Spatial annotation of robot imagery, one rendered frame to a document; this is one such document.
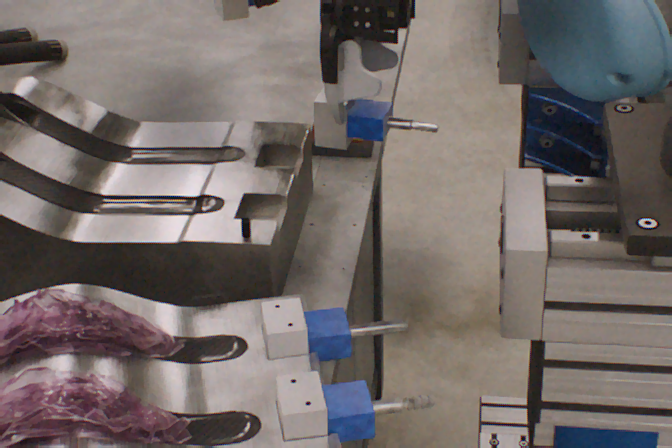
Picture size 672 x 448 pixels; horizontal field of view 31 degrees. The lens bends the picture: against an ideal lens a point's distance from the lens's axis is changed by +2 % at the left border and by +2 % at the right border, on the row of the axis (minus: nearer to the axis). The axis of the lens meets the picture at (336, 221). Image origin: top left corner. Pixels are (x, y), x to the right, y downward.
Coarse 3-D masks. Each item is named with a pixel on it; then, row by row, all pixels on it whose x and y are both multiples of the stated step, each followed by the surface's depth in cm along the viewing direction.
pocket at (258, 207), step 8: (248, 200) 125; (256, 200) 125; (264, 200) 124; (272, 200) 124; (280, 200) 124; (240, 208) 123; (248, 208) 125; (256, 208) 125; (264, 208) 125; (272, 208) 125; (280, 208) 125; (240, 216) 123; (248, 216) 125; (256, 216) 125; (264, 216) 125; (272, 216) 125; (280, 216) 123; (280, 224) 122
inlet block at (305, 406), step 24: (288, 384) 99; (312, 384) 99; (336, 384) 101; (360, 384) 100; (288, 408) 96; (312, 408) 96; (336, 408) 98; (360, 408) 98; (384, 408) 100; (408, 408) 100; (288, 432) 97; (312, 432) 97; (336, 432) 98; (360, 432) 98
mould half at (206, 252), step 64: (0, 128) 129; (128, 128) 138; (192, 128) 138; (256, 128) 137; (0, 192) 120; (128, 192) 126; (192, 192) 125; (256, 192) 124; (0, 256) 121; (64, 256) 120; (128, 256) 119; (192, 256) 118; (256, 256) 117
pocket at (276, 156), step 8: (264, 144) 133; (272, 144) 133; (264, 152) 134; (272, 152) 134; (280, 152) 134; (288, 152) 133; (296, 152) 133; (256, 160) 130; (264, 160) 134; (272, 160) 134; (280, 160) 134; (288, 160) 134; (296, 160) 133; (288, 168) 134; (296, 168) 131
